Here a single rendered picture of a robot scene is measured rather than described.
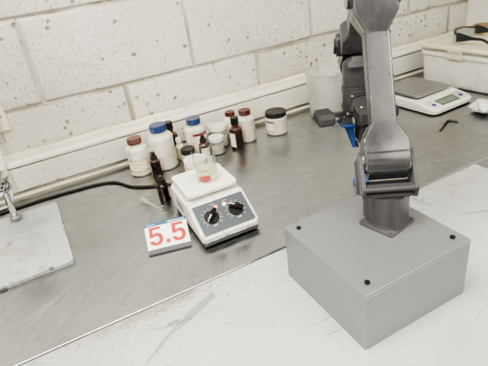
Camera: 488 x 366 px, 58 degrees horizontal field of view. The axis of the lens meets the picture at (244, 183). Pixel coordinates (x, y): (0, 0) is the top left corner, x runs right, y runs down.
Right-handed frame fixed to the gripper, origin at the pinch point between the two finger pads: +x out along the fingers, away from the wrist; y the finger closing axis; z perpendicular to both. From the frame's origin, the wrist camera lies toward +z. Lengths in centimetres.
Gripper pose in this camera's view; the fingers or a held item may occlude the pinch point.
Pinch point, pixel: (355, 133)
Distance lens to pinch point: 108.6
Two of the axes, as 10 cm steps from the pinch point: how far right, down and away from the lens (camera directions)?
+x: 1.2, 8.8, 4.7
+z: 1.0, 4.6, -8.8
